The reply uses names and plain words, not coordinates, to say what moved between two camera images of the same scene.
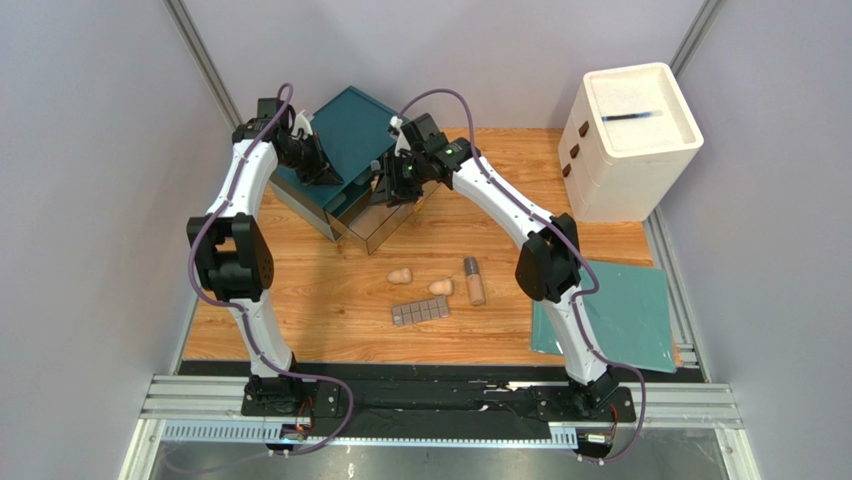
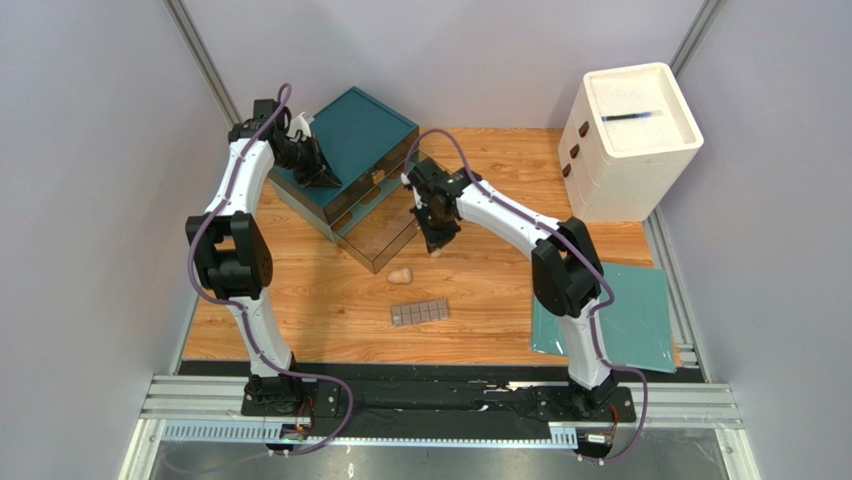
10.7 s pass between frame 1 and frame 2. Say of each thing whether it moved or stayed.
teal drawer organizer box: stayed
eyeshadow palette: stayed
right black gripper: moved
